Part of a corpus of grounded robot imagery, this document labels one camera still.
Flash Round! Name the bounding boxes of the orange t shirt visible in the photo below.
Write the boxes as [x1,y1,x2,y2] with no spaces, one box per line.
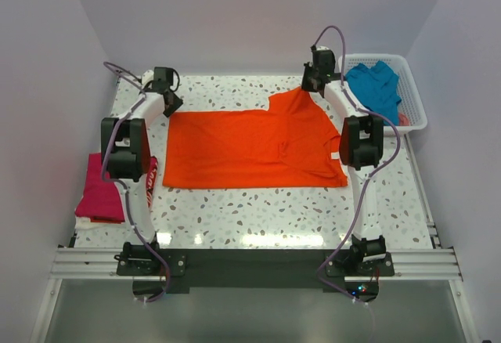
[163,88,348,190]

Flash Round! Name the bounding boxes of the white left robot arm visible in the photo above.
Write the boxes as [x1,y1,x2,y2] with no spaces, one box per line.
[101,62,182,274]

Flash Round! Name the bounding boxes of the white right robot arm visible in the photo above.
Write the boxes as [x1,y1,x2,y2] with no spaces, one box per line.
[301,45,387,275]

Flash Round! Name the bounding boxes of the blue t shirt in basket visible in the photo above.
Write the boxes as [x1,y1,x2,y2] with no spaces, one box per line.
[345,61,402,126]

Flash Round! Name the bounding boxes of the white plastic laundry basket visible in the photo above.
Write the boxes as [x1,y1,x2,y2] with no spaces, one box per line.
[338,53,427,134]

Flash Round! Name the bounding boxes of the pink garment in basket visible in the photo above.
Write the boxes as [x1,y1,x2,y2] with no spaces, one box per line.
[398,113,411,127]

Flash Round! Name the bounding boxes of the magenta folded t shirt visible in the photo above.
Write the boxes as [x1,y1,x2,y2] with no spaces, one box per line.
[74,153,124,222]

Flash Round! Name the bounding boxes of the white folded t shirt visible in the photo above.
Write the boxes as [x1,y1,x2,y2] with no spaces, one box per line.
[74,216,124,231]

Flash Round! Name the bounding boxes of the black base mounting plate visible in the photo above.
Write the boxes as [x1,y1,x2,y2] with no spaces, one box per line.
[114,243,395,301]

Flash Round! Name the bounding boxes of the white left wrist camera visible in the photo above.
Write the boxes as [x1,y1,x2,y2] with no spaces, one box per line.
[141,70,154,89]

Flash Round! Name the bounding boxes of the aluminium front rail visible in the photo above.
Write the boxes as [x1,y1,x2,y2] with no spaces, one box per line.
[50,247,462,280]

